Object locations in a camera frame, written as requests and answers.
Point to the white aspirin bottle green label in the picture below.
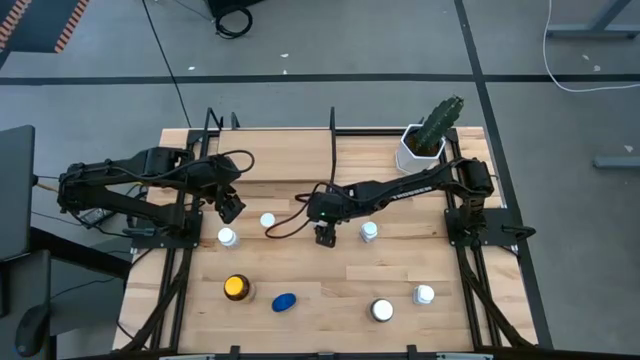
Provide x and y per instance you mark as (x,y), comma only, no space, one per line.
(227,236)

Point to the black metal shelf frame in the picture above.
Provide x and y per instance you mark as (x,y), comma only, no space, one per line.
(333,150)

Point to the small pink bottle white cap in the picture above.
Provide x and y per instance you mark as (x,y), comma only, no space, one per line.
(267,220)

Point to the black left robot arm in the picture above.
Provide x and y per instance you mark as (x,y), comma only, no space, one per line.
(125,167)

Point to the black mat orange striped edge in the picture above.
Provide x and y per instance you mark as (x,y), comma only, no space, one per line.
(40,25)

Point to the grey metal desk leg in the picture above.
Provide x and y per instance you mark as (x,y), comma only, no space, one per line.
(590,33)
(617,162)

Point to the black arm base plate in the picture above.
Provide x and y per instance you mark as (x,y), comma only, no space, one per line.
(500,220)
(150,242)

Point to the green label bottle white cap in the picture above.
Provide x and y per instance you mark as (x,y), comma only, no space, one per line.
(382,310)

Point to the amber bottle yellow cap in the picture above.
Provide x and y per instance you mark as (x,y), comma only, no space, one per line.
(236,286)

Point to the black monitor panel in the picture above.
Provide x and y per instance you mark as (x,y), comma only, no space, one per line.
(15,190)

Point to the black aluminium table frame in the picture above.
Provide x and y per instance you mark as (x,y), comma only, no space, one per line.
(370,132)

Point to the black computer mouse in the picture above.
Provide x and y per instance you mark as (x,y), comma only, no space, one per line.
(32,327)

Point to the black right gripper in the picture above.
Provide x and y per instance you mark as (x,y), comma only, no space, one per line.
(327,207)

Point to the black equipment box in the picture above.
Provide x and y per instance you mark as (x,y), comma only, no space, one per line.
(225,5)

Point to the black side desk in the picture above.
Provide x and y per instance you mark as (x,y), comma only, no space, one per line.
(25,280)

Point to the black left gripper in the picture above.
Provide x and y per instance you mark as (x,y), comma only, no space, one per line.
(217,172)

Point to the white melatonin bottle blue label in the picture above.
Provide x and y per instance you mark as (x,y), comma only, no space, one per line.
(369,230)

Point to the black power adapter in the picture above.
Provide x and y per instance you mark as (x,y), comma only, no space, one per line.
(97,216)

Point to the blue Tums antacid bottle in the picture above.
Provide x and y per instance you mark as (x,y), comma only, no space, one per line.
(283,302)

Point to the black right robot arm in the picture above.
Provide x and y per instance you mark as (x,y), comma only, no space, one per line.
(380,192)

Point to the white bottle pale blue label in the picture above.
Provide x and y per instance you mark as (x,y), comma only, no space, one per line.
(423,294)

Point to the tall green cactus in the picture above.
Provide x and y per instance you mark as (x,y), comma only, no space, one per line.
(440,122)

